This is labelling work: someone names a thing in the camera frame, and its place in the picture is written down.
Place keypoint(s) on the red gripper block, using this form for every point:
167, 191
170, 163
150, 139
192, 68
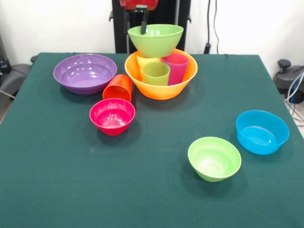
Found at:
139, 4

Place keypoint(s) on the large green bowl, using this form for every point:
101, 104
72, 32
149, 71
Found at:
156, 44

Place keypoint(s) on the yellow cup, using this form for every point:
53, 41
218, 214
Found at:
142, 63

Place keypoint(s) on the green cup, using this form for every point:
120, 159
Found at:
156, 76

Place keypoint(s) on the purple cup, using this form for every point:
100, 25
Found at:
177, 71

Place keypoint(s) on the large orange bowl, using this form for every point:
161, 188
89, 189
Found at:
164, 91

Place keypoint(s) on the red-orange cup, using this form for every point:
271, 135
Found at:
118, 89

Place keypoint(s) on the purple bowl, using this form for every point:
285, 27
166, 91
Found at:
85, 73

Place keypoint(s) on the pink bowl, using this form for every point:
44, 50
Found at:
112, 118

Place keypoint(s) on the small green bowl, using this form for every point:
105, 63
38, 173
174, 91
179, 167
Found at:
213, 161

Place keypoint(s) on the dark green table cloth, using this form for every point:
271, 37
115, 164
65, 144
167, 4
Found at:
95, 178

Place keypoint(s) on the blue bowl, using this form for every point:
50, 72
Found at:
261, 133

